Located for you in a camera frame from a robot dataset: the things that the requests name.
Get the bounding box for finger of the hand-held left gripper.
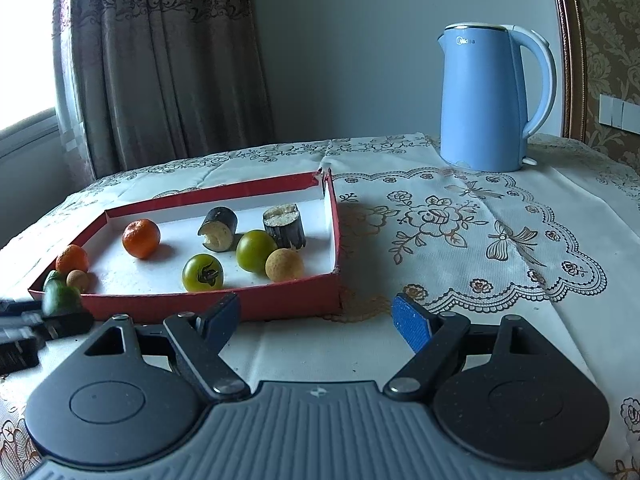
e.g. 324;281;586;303
22;311;95;340
0;300;44;317

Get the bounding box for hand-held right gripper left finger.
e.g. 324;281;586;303
65;291;251;402

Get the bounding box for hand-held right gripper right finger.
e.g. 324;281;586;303
382;292;563;404

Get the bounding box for green tomato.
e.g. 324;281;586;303
181;253;225;293
236;230;278;275

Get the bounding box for orange mandarin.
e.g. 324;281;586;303
122;218;162;260
55;244;91;277

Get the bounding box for large brown longan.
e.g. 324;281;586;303
265;248;306;282

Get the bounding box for red cardboard box tray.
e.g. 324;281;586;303
28;167;343;323

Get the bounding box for dark sugarcane piece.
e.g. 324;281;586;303
262;203;307;251
197;206;239;253

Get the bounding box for white embroidered tablecloth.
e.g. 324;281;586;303
0;132;640;480

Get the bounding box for blue electric kettle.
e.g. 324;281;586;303
436;22;557;173

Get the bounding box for brown patterned curtain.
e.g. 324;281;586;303
52;0;276;181

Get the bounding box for white window frame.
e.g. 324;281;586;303
0;0;66;161

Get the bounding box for white wall switch panel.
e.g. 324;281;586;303
598;94;640;133

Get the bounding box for gold framed damask wall panel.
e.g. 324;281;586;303
545;0;640;171

